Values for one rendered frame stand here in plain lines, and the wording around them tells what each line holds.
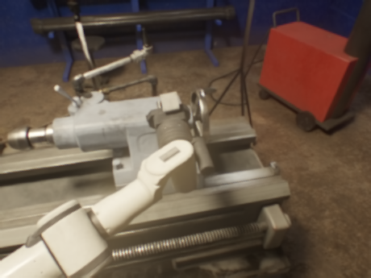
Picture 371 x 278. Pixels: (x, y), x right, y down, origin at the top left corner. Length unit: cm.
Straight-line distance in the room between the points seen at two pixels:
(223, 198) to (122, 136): 46
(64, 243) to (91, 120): 51
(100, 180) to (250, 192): 69
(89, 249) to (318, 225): 184
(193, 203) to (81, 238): 60
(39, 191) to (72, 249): 90
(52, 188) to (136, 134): 59
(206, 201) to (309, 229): 120
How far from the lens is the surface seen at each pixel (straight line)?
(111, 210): 53
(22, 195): 141
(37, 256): 53
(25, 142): 102
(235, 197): 107
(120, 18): 355
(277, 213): 116
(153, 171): 52
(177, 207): 102
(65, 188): 134
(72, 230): 50
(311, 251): 204
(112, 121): 90
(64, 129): 96
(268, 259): 146
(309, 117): 275
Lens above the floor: 170
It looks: 43 degrees down
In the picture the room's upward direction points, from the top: straight up
